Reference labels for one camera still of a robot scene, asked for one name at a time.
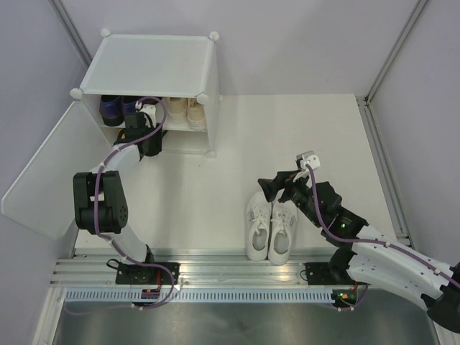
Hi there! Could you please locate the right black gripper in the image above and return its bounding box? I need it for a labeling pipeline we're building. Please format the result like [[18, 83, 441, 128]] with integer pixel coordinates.
[[257, 169, 322, 226]]

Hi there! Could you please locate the gold pointed shoe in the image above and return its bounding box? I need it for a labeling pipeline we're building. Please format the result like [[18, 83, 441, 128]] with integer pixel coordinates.
[[114, 129, 127, 145]]

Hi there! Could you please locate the purple loafer shoe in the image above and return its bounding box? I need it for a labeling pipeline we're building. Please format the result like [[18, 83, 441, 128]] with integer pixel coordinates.
[[121, 96, 142, 118], [99, 95, 124, 127]]

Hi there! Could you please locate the white sneaker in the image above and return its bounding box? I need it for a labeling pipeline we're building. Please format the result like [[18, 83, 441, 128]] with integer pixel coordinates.
[[267, 201, 298, 266], [244, 192, 272, 262]]

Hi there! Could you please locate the beige sneaker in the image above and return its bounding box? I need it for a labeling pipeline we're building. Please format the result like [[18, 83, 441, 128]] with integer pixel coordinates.
[[187, 98, 207, 131], [166, 97, 188, 124]]

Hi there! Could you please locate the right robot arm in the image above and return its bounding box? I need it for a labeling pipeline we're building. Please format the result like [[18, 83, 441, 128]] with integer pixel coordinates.
[[258, 171, 459, 333]]

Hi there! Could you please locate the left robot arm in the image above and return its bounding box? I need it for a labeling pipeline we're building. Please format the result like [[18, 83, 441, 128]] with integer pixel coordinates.
[[73, 111, 180, 286]]

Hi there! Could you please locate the white plastic shoe cabinet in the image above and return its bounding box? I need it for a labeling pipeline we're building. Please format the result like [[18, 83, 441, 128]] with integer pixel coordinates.
[[70, 29, 221, 158]]

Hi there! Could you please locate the white cabinet door panel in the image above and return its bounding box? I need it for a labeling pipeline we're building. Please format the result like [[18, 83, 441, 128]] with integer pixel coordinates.
[[1, 102, 111, 240]]

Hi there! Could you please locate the left aluminium frame post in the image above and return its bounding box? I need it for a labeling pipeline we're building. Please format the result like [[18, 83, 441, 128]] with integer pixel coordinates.
[[48, 0, 93, 71]]

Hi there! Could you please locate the aluminium frame post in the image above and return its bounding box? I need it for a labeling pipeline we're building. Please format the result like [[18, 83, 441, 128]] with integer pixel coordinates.
[[363, 0, 431, 106], [48, 0, 93, 71]]

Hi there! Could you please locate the aluminium rail base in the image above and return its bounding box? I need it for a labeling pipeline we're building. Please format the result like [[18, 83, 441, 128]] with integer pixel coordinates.
[[51, 233, 336, 288]]

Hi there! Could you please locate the white slotted cable duct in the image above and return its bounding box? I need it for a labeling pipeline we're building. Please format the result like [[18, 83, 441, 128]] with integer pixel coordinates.
[[65, 288, 335, 303]]

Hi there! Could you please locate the right aluminium frame post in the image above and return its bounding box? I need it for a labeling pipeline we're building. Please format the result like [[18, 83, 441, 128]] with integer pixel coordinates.
[[363, 0, 431, 106]]

